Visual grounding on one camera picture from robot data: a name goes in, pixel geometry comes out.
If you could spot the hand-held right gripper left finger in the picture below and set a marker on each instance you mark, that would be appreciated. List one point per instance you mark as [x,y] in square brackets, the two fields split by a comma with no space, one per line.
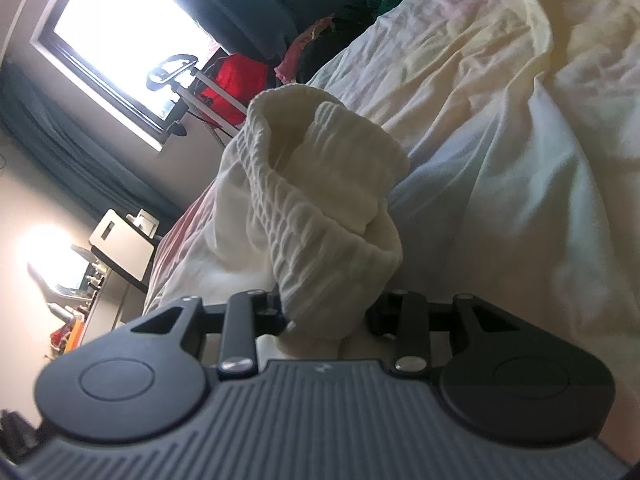
[266,317]

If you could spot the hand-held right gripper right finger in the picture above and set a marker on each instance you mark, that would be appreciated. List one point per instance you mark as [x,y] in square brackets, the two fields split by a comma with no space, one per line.
[387,317]

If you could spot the white garment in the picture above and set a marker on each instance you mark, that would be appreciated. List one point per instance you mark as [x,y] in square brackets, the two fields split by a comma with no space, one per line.
[320,210]

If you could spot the pink clothes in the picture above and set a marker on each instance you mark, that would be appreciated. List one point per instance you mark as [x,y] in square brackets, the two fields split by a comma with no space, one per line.
[300,47]

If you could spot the small white box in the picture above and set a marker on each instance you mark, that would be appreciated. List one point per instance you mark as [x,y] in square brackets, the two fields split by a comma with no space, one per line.
[144,222]

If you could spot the white bedside cabinet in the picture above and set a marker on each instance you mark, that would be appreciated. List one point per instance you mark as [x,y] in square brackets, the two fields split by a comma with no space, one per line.
[122,250]

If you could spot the orange item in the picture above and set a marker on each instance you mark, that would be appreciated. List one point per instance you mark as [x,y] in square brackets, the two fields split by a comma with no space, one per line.
[75,332]

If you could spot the white metal rack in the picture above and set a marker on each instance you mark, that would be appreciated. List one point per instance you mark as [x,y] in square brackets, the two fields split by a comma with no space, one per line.
[200,95]

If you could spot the pastel printed bed sheet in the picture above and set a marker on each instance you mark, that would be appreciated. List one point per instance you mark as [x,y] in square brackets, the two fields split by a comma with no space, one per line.
[500,110]

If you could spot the red bag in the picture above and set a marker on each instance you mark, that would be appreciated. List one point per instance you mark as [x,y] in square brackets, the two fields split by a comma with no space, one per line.
[235,82]

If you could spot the green cloth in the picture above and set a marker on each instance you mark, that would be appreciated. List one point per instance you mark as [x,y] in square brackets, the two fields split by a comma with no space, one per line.
[385,2]

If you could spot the bright window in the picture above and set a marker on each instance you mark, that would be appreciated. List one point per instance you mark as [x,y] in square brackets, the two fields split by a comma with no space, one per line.
[125,25]

